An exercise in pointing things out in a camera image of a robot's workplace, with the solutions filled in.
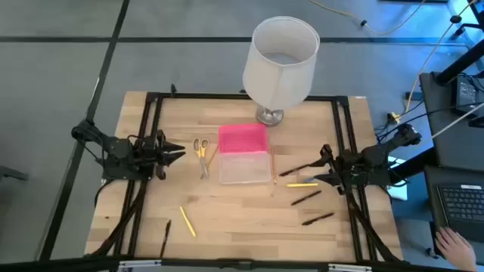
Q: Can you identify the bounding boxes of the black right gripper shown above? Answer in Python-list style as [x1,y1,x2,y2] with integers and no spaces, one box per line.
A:
[312,144,358,196]

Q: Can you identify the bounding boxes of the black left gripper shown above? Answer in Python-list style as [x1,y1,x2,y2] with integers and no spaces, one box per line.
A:
[141,130,187,181]

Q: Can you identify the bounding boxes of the black pen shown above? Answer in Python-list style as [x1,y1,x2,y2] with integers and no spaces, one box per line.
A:
[301,212,336,227]
[290,190,323,207]
[278,161,324,178]

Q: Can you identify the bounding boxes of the yellow handled scissors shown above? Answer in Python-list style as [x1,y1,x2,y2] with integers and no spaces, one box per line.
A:
[192,138,210,180]

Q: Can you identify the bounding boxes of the dark brown pen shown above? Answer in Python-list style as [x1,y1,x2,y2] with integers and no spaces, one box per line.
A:
[159,219,172,258]

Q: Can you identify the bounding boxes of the pink lid clear supply box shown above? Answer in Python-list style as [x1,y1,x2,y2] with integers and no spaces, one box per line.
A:
[218,123,272,185]

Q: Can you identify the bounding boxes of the white shade silver table lamp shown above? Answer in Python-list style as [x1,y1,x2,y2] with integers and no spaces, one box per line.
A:
[241,15,321,127]

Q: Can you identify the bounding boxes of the black side table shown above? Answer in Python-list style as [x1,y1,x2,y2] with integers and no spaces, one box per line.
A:
[418,71,484,169]

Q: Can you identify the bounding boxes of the laptop keyboard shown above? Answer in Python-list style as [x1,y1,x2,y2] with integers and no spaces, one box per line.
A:
[429,181,484,258]

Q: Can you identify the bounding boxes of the person's hand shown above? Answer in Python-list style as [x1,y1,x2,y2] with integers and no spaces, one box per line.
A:
[434,226,479,272]

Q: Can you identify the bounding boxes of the black power adapter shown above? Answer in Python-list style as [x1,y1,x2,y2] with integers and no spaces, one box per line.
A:
[455,75,484,116]

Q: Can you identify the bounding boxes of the grey chair leg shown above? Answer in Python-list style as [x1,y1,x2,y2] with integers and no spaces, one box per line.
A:
[0,165,29,182]

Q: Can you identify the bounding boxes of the black stand pole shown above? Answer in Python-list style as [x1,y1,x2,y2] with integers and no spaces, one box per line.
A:
[434,48,484,86]

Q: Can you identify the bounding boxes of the black chair base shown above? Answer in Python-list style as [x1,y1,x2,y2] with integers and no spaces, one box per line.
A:
[448,0,484,41]

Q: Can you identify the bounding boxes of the black aluminium table frame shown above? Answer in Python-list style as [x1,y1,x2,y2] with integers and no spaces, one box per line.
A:
[0,90,470,272]

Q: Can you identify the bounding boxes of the yellow power cable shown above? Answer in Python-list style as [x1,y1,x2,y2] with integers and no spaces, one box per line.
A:
[308,0,427,37]
[387,0,479,124]

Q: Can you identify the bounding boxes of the silver aluminium rail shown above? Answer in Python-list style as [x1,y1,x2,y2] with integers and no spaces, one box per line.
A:
[117,259,163,272]
[327,263,374,272]

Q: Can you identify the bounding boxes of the white cable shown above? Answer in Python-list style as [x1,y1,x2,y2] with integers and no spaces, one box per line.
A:
[430,112,484,140]

